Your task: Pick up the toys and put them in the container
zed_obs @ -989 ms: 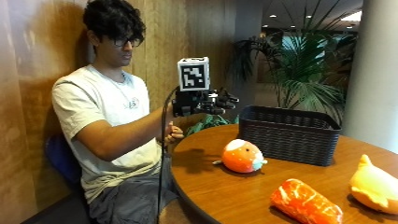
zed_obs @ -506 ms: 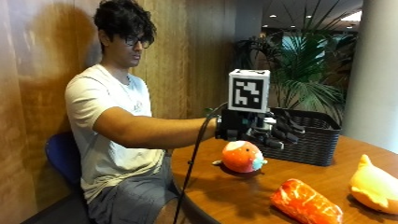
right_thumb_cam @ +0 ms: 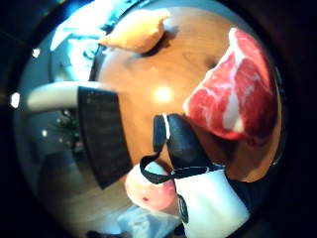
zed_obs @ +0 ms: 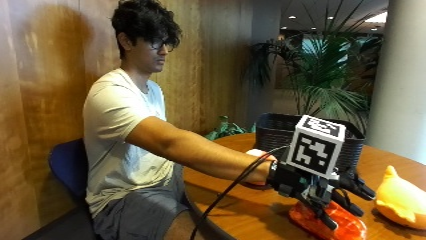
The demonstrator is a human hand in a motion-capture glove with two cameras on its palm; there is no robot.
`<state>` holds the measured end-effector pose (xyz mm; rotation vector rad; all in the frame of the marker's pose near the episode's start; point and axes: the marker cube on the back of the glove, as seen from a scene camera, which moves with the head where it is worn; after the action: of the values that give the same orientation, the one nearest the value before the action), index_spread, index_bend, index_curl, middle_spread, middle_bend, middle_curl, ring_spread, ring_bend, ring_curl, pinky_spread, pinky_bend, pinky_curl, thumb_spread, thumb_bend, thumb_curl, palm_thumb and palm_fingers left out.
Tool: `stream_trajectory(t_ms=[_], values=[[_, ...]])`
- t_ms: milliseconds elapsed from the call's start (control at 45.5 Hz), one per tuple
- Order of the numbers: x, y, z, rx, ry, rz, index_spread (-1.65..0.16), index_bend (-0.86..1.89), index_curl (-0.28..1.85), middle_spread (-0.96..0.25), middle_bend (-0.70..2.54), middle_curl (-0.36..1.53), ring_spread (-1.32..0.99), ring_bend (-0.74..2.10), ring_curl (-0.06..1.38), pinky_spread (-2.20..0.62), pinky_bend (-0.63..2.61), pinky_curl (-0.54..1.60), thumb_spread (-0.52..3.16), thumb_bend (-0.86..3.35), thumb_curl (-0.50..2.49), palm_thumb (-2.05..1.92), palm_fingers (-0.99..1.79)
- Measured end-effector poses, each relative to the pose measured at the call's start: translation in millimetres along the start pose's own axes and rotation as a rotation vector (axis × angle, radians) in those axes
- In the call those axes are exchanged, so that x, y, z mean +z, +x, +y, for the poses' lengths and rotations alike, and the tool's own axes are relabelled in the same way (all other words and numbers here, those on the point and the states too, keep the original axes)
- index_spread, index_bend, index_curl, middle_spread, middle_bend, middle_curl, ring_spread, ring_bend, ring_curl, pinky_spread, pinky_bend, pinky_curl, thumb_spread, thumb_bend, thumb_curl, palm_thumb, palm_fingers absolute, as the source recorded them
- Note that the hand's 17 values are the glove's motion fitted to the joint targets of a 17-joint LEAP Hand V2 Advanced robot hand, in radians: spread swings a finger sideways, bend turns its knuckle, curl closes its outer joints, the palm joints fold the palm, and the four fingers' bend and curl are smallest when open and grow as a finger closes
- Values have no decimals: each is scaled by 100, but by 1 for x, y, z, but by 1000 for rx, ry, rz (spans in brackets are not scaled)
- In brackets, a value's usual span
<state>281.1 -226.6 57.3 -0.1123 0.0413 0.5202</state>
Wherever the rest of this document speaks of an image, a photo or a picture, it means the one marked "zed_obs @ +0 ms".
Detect black eyeglasses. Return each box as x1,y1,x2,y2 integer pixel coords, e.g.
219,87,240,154
148,37,179,53

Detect white marker cube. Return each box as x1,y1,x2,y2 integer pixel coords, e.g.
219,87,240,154
285,114,348,180

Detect the person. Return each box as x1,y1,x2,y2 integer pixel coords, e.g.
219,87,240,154
82,0,277,240

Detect potted palm plant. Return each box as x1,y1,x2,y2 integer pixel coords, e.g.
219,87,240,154
245,18,384,132

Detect bright ceiling light panel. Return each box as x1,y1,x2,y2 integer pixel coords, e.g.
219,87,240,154
364,11,390,24

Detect white round column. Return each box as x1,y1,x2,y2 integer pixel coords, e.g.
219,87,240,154
365,0,426,165

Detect blue chair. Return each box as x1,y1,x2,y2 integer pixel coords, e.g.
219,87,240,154
22,138,98,240

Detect yellow orange soft toy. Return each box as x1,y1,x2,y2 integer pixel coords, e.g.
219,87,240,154
374,164,426,231

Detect black cable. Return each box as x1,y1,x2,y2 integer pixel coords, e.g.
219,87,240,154
189,145,291,240

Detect black woven basket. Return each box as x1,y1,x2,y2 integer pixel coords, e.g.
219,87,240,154
255,113,366,172

